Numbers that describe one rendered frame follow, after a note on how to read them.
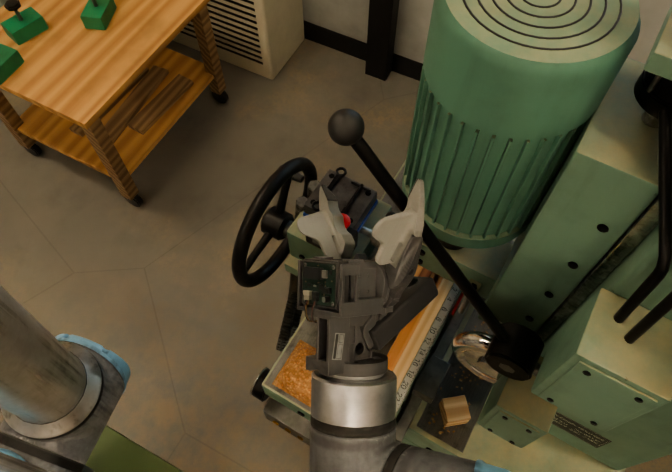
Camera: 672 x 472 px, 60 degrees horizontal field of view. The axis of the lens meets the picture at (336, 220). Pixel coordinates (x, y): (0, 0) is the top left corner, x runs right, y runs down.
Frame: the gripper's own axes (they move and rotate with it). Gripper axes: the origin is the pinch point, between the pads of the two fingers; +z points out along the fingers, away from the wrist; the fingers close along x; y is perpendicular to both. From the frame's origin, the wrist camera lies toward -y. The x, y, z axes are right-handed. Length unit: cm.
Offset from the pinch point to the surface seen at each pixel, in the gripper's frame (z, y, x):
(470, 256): -8.9, -26.9, 6.6
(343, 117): 4.9, 9.1, -5.5
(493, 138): 3.4, -1.6, -14.2
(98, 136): 21, -16, 137
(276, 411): -43, -25, 52
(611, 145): 2.7, -8.4, -21.9
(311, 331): -22.5, -16.9, 31.1
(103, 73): 40, -17, 135
